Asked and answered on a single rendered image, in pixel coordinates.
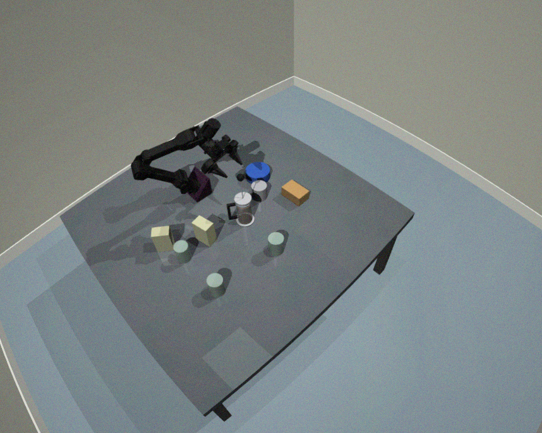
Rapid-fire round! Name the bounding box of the glass french press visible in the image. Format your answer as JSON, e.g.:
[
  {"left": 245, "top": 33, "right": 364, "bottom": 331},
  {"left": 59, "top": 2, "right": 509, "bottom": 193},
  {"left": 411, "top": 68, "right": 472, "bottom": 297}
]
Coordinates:
[{"left": 227, "top": 174, "right": 255, "bottom": 227}]

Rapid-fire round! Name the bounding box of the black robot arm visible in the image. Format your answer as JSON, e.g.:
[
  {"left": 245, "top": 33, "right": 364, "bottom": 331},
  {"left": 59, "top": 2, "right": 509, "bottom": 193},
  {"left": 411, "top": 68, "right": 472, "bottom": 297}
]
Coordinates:
[{"left": 131, "top": 118, "right": 231, "bottom": 195}]

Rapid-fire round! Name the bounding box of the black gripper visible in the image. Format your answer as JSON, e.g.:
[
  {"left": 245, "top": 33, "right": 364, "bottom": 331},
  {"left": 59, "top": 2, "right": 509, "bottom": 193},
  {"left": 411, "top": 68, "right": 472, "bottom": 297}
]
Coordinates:
[{"left": 201, "top": 140, "right": 243, "bottom": 178}]

